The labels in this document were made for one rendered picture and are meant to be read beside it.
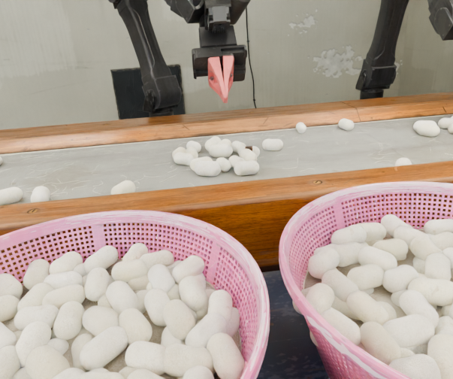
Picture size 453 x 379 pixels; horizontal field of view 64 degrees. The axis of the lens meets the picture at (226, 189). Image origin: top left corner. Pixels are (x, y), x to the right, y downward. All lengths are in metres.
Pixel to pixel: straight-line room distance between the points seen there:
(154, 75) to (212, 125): 0.27
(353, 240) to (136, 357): 0.21
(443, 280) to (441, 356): 0.08
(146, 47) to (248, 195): 0.64
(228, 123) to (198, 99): 1.88
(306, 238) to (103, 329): 0.18
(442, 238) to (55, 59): 2.46
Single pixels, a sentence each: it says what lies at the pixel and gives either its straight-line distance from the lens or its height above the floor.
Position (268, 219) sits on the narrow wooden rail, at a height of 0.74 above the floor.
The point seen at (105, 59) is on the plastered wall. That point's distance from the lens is 2.57.
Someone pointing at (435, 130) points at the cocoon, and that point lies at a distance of 0.70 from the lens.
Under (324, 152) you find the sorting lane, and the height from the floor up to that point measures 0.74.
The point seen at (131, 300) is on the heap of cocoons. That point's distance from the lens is 0.30.
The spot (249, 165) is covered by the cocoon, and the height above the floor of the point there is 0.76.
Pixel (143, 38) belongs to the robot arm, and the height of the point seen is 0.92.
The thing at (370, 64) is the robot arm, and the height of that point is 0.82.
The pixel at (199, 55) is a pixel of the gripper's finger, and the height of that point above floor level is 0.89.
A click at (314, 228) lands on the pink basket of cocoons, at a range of 0.35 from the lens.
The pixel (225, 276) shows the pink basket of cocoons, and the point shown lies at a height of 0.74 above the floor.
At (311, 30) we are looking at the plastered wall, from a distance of 2.78.
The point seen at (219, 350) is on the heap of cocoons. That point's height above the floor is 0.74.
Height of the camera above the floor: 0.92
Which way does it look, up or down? 23 degrees down
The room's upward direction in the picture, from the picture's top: 4 degrees counter-clockwise
